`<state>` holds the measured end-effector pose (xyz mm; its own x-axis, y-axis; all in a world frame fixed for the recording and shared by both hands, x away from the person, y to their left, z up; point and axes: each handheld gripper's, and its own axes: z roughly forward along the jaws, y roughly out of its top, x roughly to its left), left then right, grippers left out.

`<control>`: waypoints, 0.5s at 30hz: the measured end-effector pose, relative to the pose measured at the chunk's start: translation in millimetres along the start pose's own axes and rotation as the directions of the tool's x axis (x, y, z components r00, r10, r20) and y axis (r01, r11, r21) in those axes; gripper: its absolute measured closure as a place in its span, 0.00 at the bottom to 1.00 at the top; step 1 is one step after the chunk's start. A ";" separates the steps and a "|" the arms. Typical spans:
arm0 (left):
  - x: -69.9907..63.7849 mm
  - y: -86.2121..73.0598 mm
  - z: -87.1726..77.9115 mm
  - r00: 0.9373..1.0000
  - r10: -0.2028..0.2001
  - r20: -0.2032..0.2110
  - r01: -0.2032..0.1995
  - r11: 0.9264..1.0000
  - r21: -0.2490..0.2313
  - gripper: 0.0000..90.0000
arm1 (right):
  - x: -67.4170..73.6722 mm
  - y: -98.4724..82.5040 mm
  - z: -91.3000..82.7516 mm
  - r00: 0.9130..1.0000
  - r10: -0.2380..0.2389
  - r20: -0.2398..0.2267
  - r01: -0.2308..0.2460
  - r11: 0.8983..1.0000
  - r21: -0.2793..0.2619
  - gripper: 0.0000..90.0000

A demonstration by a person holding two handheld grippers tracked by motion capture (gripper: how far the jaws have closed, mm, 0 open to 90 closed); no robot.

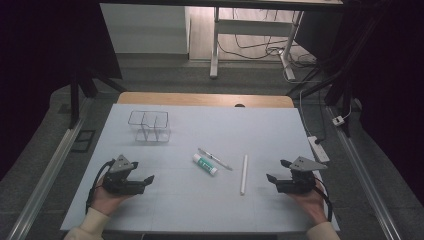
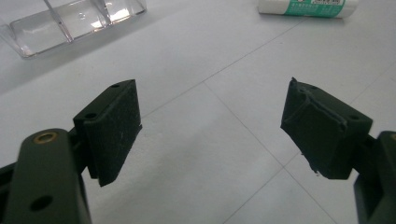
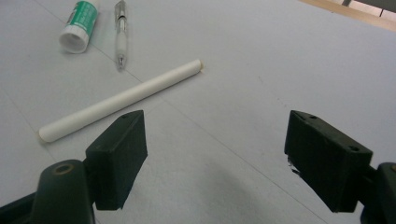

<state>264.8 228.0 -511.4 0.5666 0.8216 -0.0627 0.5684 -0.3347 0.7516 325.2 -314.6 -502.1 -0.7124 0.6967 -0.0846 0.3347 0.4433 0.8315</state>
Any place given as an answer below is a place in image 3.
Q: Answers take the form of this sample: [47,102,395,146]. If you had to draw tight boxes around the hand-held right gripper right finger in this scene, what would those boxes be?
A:
[284,109,374,214]

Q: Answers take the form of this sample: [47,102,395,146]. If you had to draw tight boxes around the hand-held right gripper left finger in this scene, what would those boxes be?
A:
[84,109,149,211]

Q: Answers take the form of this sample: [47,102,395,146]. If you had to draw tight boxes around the green and white glue stick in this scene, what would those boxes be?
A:
[58,0,101,54]

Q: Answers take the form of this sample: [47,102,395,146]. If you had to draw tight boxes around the white table cover sheet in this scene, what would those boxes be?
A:
[0,0,396,224]

